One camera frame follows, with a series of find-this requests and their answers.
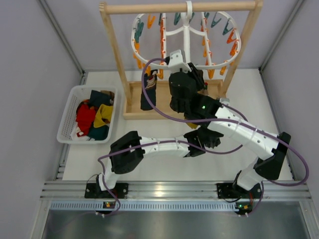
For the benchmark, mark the white slotted cable duct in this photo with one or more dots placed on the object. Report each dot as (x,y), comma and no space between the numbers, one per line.
(178,206)

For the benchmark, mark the white round clip hanger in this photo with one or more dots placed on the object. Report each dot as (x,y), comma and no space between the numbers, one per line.
(210,39)

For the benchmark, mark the white plastic basket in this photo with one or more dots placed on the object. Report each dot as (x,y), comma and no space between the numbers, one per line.
(78,94)

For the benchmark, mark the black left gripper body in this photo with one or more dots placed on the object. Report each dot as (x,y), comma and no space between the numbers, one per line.
(214,140)

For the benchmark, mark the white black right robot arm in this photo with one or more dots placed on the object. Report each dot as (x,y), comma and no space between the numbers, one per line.
(271,149)

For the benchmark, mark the pile of socks in basket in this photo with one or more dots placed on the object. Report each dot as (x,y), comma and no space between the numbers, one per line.
(96,99)

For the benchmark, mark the dark navy sock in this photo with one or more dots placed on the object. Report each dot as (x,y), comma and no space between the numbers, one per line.
(150,85)

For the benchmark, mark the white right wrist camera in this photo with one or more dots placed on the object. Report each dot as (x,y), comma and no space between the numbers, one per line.
(175,62)

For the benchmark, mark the olive yellow sock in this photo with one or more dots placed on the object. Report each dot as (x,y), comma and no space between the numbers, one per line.
(191,124)

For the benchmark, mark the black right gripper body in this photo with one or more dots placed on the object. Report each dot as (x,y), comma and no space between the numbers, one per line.
(195,72)

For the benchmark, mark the aluminium mounting rail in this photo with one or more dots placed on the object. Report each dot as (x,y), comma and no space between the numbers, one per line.
(171,190)

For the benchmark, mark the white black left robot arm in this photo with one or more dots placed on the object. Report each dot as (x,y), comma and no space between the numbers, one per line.
(127,152)

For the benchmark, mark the red sock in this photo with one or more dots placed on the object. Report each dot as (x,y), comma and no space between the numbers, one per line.
(85,116)

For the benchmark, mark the wooden hanger rack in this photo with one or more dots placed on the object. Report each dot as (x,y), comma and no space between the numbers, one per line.
(245,13)

